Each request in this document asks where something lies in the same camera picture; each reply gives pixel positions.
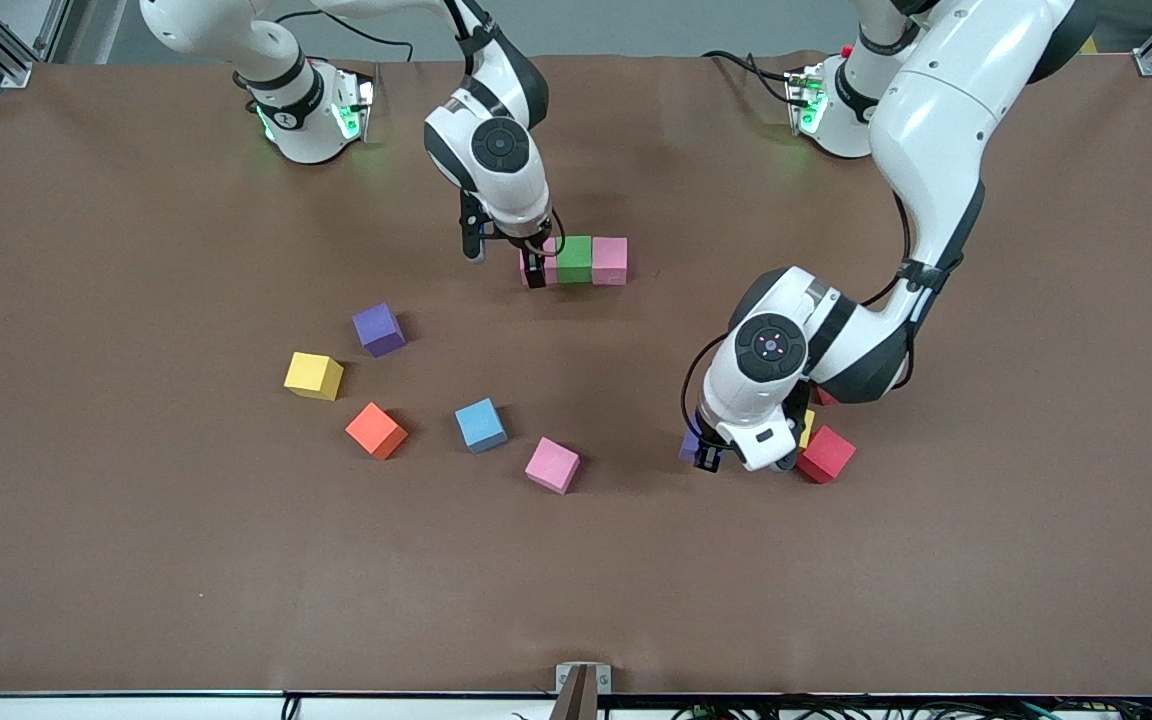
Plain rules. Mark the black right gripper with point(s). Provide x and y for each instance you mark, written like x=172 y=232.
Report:
x=532 y=250

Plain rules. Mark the pink foam cube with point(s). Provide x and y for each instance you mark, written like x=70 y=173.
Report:
x=552 y=463
x=610 y=258
x=551 y=265

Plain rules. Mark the purple foam cube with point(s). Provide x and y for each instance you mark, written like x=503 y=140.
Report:
x=378 y=328
x=688 y=445

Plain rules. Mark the green foam cube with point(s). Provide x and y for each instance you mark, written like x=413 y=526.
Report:
x=574 y=255

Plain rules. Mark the blue foam cube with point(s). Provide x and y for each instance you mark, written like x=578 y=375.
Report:
x=481 y=424

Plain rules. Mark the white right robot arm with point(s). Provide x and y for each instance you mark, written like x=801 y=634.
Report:
x=524 y=190

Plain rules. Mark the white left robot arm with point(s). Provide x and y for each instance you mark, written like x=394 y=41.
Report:
x=936 y=120

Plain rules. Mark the yellow foam cube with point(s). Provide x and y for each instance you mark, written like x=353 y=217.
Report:
x=313 y=374
x=808 y=428

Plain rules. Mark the red foam cube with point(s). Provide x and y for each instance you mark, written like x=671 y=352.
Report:
x=828 y=455
x=824 y=398

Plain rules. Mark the brown table cover sheet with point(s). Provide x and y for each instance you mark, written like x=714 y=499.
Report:
x=576 y=580

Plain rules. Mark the orange foam cube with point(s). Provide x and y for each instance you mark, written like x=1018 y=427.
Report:
x=376 y=430

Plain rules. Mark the grey metal bracket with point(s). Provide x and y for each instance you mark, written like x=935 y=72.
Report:
x=583 y=685

